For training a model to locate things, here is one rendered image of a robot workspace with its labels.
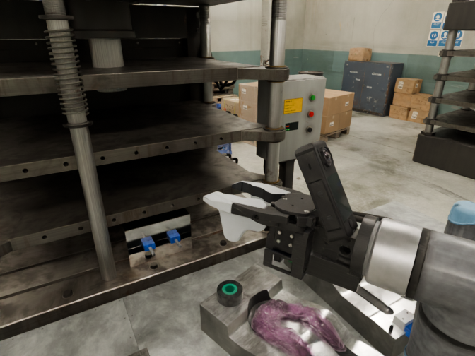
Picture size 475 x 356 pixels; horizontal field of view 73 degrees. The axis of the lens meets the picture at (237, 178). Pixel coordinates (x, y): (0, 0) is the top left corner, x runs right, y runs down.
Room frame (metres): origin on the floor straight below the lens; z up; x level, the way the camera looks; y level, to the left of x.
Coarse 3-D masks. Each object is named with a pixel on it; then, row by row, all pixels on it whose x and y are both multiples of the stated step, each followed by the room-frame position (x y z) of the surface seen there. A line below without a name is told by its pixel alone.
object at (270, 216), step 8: (232, 208) 0.34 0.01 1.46; (240, 208) 0.34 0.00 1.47; (248, 208) 0.33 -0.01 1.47; (256, 208) 0.33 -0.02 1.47; (272, 208) 0.33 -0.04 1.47; (248, 216) 0.33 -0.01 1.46; (256, 216) 0.33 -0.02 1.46; (264, 216) 0.32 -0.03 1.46; (272, 216) 0.32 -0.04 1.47; (280, 216) 0.31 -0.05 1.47; (288, 216) 0.32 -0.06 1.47; (264, 224) 0.32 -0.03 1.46; (272, 224) 0.32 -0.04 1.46
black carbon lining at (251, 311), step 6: (258, 294) 0.78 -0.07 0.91; (264, 294) 0.79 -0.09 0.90; (252, 300) 0.76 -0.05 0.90; (258, 300) 0.78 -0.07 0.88; (264, 300) 0.79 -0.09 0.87; (252, 306) 0.76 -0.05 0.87; (258, 306) 0.77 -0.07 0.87; (252, 312) 0.74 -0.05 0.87; (342, 354) 0.61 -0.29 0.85; (348, 354) 0.61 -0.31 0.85; (354, 354) 0.61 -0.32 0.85
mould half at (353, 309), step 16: (320, 288) 0.88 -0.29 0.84; (336, 288) 0.82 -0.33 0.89; (368, 288) 0.83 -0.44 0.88; (336, 304) 0.81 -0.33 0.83; (352, 304) 0.76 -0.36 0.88; (368, 304) 0.76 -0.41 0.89; (400, 304) 0.75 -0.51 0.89; (352, 320) 0.75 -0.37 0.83; (368, 320) 0.70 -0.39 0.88; (384, 320) 0.69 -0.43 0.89; (368, 336) 0.69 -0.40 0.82; (384, 336) 0.65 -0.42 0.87; (400, 336) 0.64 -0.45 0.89; (384, 352) 0.64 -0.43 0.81; (400, 352) 0.65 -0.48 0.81
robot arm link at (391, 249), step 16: (384, 224) 0.29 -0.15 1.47; (400, 224) 0.29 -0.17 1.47; (384, 240) 0.27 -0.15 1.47; (400, 240) 0.27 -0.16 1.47; (416, 240) 0.26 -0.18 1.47; (368, 256) 0.27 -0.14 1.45; (384, 256) 0.26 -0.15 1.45; (400, 256) 0.25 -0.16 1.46; (368, 272) 0.26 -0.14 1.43; (384, 272) 0.25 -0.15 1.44; (400, 272) 0.25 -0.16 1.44; (384, 288) 0.26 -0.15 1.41; (400, 288) 0.25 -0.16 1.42
